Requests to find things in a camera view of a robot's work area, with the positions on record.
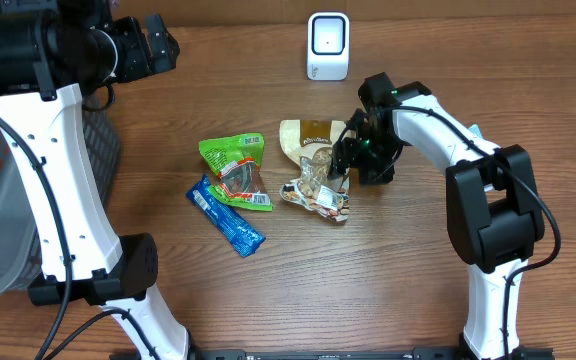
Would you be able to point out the grey plastic basket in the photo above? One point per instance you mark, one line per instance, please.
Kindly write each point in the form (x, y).
(79, 152)

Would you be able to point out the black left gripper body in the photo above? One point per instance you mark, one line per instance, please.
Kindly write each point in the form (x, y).
(133, 53)

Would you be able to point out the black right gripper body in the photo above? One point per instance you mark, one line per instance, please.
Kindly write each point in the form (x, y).
(371, 153)

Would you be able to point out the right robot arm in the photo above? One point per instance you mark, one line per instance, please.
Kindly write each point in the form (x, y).
(494, 214)

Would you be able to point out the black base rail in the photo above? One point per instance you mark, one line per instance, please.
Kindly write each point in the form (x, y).
(419, 353)

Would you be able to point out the beige nut snack pouch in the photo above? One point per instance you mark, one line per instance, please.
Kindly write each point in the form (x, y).
(309, 144)

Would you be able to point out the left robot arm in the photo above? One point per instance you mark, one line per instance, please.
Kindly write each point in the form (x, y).
(53, 54)

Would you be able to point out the green snack pouch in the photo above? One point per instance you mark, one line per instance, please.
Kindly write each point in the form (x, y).
(236, 161)

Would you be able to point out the blue snack bar wrapper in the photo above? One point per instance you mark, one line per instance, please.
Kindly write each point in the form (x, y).
(243, 237)

